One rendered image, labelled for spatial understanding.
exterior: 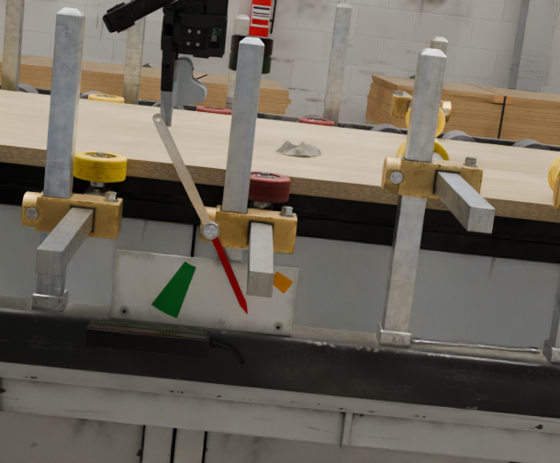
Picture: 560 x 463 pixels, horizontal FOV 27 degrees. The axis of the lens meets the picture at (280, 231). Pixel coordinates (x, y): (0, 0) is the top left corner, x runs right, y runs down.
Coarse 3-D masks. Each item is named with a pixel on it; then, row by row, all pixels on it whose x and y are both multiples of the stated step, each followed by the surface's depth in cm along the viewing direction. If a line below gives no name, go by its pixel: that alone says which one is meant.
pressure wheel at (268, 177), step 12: (252, 180) 170; (264, 180) 170; (276, 180) 170; (288, 180) 172; (252, 192) 170; (264, 192) 170; (276, 192) 171; (288, 192) 173; (252, 204) 174; (264, 204) 173
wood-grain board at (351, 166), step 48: (0, 96) 238; (48, 96) 248; (0, 144) 178; (96, 144) 189; (144, 144) 195; (192, 144) 201; (336, 144) 224; (384, 144) 232; (480, 144) 252; (336, 192) 181; (384, 192) 181; (480, 192) 185; (528, 192) 191
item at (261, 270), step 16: (256, 208) 172; (272, 208) 174; (256, 224) 160; (256, 240) 150; (272, 240) 151; (256, 256) 141; (272, 256) 142; (256, 272) 134; (272, 272) 134; (256, 288) 134; (272, 288) 134
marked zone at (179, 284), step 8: (184, 264) 163; (176, 272) 163; (184, 272) 163; (192, 272) 163; (176, 280) 163; (184, 280) 163; (168, 288) 163; (176, 288) 163; (184, 288) 163; (160, 296) 163; (168, 296) 164; (176, 296) 164; (184, 296) 164; (152, 304) 164; (160, 304) 164; (168, 304) 164; (176, 304) 164; (168, 312) 164; (176, 312) 164
